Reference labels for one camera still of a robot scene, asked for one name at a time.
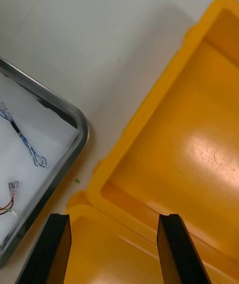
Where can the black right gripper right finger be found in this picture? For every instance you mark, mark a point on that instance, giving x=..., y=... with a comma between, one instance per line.
x=178, y=251

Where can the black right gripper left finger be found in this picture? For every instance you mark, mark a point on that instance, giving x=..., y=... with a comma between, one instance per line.
x=47, y=251

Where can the yellow-orange plastic bin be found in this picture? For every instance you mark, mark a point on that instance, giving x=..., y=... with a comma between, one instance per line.
x=104, y=251
x=174, y=139

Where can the small green scrap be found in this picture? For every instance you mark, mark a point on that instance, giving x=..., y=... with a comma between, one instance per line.
x=77, y=181

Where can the steel tray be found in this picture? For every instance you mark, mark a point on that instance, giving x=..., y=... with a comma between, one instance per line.
x=80, y=139

